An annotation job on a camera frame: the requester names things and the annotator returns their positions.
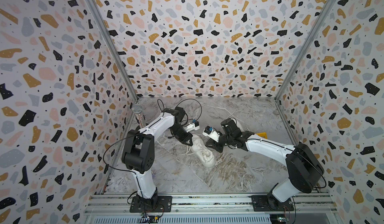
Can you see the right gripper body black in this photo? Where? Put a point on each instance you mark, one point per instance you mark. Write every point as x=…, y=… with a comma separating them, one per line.
x=223, y=141

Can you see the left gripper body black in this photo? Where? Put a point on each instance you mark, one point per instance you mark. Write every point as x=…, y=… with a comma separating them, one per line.
x=180, y=133

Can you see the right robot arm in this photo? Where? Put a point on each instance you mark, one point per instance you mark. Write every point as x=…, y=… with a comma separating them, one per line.
x=304, y=169

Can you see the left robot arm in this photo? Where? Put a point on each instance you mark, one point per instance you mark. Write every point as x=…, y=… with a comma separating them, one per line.
x=139, y=149

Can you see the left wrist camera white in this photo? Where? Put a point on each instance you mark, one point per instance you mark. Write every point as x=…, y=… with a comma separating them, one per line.
x=194, y=125

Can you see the yellow plastic frame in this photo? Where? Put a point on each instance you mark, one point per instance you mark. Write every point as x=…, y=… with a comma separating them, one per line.
x=263, y=135

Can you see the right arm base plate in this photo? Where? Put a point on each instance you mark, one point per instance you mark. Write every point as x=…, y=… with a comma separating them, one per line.
x=268, y=203

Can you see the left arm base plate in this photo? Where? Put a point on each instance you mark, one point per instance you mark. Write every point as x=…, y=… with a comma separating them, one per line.
x=157, y=204

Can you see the aluminium front rail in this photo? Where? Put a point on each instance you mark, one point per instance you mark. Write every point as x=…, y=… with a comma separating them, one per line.
x=211, y=204

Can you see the aluminium corner post left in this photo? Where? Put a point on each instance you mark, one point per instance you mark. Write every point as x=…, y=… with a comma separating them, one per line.
x=109, y=42

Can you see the aluminium corner post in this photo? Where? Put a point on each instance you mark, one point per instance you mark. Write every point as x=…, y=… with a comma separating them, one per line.
x=109, y=42
x=306, y=45

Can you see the aluminium corner post right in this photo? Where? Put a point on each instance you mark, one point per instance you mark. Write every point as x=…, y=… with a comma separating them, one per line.
x=306, y=45

